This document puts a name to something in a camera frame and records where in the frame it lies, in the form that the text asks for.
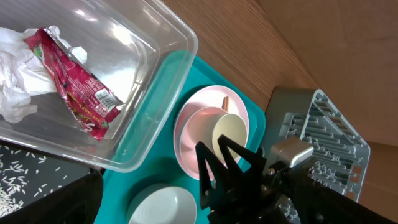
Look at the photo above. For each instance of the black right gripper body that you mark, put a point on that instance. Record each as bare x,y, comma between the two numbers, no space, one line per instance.
246,198

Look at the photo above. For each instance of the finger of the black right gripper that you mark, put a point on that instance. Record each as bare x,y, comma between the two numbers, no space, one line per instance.
232,175
209,166

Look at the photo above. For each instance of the white bowl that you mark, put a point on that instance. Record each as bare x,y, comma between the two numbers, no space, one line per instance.
162,204

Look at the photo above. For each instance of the red snack wrapper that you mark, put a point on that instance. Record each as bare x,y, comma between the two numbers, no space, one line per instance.
92,104

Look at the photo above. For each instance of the white tissue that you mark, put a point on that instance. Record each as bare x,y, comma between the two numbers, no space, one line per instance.
23,76

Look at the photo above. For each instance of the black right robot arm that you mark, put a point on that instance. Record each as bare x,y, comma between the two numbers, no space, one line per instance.
314,202

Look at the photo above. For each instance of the clear plastic waste bin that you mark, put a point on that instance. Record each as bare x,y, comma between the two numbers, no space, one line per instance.
141,50

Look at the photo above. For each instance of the cream cup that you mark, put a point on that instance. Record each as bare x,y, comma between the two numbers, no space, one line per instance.
233,127

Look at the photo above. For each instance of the small pink plate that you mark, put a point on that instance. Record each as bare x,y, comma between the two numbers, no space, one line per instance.
198,128

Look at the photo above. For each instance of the teal plastic tray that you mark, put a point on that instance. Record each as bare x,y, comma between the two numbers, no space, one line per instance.
160,165

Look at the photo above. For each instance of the wooden chopstick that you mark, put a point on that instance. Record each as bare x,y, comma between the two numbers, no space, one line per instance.
225,104

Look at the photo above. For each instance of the large pink plate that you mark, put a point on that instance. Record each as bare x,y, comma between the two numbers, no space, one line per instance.
206,97

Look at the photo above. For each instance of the grey plastic dish rack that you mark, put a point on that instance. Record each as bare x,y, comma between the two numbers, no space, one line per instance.
310,115

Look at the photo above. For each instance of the black tray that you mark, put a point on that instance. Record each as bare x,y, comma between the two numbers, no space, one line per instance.
77,202

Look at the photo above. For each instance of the spilled rice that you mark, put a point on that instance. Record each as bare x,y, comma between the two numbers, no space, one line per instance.
28,176

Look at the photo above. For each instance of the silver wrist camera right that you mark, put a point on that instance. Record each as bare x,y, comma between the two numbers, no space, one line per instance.
291,151

